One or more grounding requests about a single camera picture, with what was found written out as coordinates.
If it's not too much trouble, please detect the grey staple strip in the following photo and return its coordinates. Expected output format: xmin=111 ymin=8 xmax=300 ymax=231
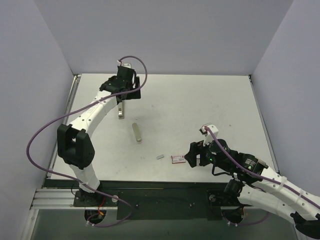
xmin=156 ymin=154 xmax=165 ymax=160

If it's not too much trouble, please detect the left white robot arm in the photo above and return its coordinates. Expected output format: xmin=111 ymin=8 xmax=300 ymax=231
xmin=57 ymin=65 xmax=141 ymax=206

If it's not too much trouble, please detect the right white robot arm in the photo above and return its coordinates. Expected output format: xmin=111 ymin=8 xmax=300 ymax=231
xmin=184 ymin=139 xmax=320 ymax=240

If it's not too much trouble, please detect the olive green stapler cover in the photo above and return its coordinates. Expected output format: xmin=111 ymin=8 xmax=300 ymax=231
xmin=132 ymin=123 xmax=142 ymax=143

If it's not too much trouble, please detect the red white staple box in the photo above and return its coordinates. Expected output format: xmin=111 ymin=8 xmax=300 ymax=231
xmin=171 ymin=155 xmax=186 ymax=164

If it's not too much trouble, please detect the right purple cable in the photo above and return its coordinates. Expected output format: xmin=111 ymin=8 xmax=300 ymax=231
xmin=203 ymin=126 xmax=320 ymax=227

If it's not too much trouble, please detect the purple cable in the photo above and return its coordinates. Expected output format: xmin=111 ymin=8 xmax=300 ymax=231
xmin=203 ymin=126 xmax=320 ymax=227
xmin=26 ymin=55 xmax=148 ymax=228

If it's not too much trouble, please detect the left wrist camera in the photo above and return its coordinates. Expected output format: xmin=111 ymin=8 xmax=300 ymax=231
xmin=117 ymin=60 xmax=132 ymax=69

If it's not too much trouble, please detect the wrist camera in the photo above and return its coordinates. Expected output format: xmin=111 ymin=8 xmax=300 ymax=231
xmin=117 ymin=60 xmax=132 ymax=69
xmin=199 ymin=123 xmax=219 ymax=147

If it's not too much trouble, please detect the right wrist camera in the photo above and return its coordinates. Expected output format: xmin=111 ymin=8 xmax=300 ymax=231
xmin=199 ymin=123 xmax=219 ymax=147

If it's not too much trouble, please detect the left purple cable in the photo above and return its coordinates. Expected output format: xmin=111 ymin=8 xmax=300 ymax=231
xmin=26 ymin=55 xmax=148 ymax=228

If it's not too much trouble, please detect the aluminium frame rail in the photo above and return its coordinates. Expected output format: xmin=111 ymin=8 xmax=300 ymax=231
xmin=30 ymin=188 xmax=75 ymax=210

